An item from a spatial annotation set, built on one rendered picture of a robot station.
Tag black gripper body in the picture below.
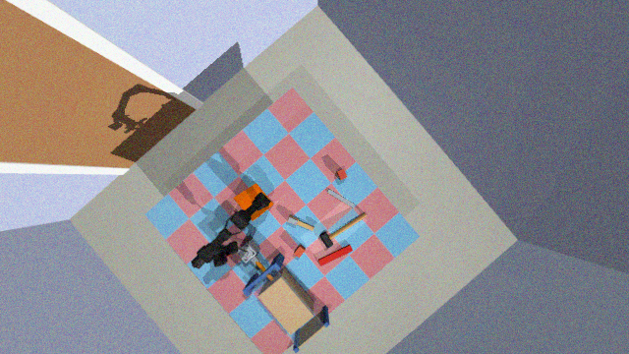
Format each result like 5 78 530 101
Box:
216 241 238 257

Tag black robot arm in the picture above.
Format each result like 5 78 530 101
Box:
191 192 271 268

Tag black-headed mallet with wooden handle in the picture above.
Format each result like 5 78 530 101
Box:
319 213 367 248

